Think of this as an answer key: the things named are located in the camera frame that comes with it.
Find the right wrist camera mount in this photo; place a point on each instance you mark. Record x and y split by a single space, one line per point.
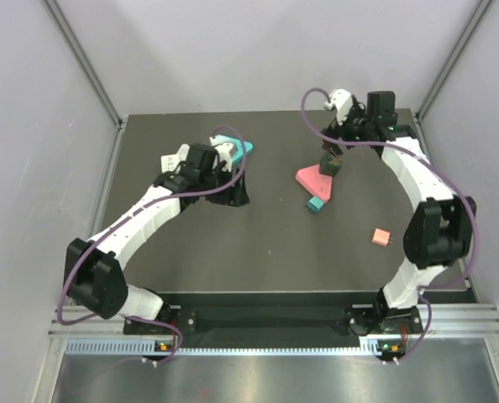
340 101

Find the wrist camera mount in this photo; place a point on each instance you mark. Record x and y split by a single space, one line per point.
226 159
340 101

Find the teal small cube plug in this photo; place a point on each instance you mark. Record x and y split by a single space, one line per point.
315 205

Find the pink small cube plug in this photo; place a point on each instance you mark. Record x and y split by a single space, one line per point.
381 237

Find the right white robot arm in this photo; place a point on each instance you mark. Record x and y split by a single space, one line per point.
441 227

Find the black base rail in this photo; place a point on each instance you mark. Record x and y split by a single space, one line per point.
357 313

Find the dark green cube plug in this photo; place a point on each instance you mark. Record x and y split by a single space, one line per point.
330 164

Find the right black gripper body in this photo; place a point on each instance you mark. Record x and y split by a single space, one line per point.
354 128

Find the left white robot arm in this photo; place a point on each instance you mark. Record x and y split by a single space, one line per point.
94 268

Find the plain white cube socket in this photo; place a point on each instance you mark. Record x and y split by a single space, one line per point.
169 162

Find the teal triangular power strip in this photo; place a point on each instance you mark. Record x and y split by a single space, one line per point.
228 145

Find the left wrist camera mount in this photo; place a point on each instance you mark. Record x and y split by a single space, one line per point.
226 159

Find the pink triangular power strip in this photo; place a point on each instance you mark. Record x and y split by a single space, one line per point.
314 183

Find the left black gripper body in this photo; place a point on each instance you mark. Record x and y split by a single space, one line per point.
230 196

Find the white triangular power strip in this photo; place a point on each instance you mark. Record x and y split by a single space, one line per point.
183 151

